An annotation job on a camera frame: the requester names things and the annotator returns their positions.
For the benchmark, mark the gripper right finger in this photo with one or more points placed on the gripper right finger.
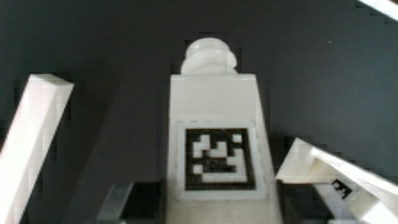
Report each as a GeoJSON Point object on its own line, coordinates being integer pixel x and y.
{"type": "Point", "coordinates": [302, 207]}

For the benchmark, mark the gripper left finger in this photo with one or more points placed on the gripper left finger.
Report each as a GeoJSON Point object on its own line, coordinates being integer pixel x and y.
{"type": "Point", "coordinates": [131, 204]}

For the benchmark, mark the white square tabletop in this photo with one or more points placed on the white square tabletop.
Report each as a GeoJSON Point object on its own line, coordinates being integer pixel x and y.
{"type": "Point", "coordinates": [357, 193]}

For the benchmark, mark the white leg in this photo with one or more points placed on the white leg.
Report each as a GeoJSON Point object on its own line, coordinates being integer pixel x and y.
{"type": "Point", "coordinates": [220, 182]}

